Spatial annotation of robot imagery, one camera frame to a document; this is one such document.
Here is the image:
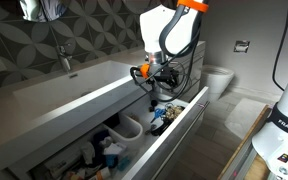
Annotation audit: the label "white bath mat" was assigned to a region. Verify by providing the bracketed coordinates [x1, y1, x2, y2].
[224, 97, 268, 139]

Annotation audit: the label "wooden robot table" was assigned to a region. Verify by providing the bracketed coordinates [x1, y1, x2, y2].
[217, 104, 273, 180]

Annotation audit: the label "white crumpled cloth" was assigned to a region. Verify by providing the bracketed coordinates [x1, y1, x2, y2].
[80, 141, 97, 166]

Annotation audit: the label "orange cable clip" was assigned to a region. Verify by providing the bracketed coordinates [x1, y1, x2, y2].
[139, 63, 151, 80]
[177, 0, 210, 14]

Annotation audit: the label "chrome toilet paper holder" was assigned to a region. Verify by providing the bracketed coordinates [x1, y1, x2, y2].
[233, 40, 251, 54]

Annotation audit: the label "teal small package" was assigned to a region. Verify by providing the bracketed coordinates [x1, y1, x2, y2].
[117, 155, 132, 172]

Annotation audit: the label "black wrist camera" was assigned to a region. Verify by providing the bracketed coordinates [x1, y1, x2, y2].
[163, 68, 181, 88]

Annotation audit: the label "chrome faucet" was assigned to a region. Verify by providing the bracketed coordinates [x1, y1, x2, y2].
[56, 43, 73, 74]

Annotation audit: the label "black hair straightener comb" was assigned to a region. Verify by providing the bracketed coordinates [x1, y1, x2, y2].
[150, 118, 173, 137]

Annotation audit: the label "black cable bundle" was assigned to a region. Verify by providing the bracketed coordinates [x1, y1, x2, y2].
[129, 19, 202, 103]

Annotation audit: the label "white toilet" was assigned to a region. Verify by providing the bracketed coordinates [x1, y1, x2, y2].
[199, 64, 236, 103]

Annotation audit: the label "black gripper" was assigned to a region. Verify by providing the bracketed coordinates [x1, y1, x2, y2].
[148, 63, 166, 113]

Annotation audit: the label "white vanity with sink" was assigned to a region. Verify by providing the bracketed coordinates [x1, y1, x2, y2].
[0, 40, 207, 180]

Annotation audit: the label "orange cap bottle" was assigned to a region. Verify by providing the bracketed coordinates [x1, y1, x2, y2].
[95, 166, 112, 180]

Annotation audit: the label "grey cable sleeve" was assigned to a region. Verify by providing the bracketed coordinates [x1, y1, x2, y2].
[158, 0, 202, 58]

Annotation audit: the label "blue handled scissors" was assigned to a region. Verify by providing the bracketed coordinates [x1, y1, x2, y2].
[149, 107, 167, 124]

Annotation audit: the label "white vanity drawer with handle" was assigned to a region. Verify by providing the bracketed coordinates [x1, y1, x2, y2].
[5, 85, 210, 180]

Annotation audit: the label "white and blue box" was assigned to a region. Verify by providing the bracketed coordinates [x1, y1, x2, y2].
[103, 136, 128, 168]

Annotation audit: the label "gold patterned scrunchie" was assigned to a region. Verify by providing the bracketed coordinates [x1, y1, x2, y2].
[163, 103, 185, 122]

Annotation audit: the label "round wall mirror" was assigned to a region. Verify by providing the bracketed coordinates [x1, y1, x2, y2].
[18, 0, 68, 23]

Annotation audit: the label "black hanging cable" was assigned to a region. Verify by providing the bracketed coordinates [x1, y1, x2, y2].
[272, 0, 288, 93]

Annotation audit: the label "white curved drawer divider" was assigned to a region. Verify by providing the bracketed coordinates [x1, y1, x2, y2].
[112, 113, 144, 143]

